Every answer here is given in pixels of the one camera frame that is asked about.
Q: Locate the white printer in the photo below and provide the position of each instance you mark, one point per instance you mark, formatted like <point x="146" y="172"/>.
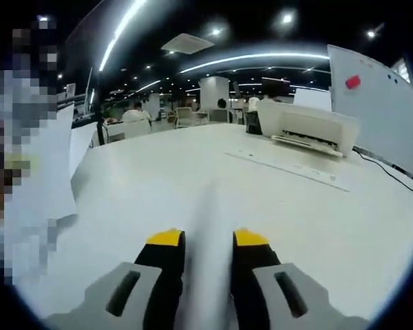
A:
<point x="309" y="127"/>

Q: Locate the white paper sheet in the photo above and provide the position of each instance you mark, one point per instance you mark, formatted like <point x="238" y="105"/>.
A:
<point x="63" y="154"/>

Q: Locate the ceiling air conditioner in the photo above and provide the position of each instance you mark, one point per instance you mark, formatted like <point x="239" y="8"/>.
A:
<point x="187" y="44"/>

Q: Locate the whiteboard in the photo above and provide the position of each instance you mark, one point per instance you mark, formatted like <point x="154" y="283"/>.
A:
<point x="378" y="113"/>

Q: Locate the window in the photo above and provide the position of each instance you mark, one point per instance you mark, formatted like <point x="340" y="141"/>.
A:
<point x="401" y="70"/>

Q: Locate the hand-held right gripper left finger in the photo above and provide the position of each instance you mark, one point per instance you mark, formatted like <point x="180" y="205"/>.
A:
<point x="158" y="275"/>

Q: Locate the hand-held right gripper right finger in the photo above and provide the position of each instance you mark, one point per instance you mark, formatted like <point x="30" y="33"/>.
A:
<point x="251" y="261"/>

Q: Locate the white pillar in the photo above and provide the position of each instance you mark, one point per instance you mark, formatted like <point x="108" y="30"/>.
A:
<point x="213" y="93"/>

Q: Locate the long white ruler strip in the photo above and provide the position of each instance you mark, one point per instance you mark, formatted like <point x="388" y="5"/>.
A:
<point x="289" y="168"/>

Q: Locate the black tripod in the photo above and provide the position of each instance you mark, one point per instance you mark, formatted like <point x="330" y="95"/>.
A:
<point x="100" y="127"/>

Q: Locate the red whiteboard eraser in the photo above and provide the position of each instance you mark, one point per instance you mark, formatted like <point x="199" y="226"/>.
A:
<point x="352" y="82"/>

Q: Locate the white cloth sheet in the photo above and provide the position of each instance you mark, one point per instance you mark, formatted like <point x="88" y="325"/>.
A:
<point x="208" y="258"/>

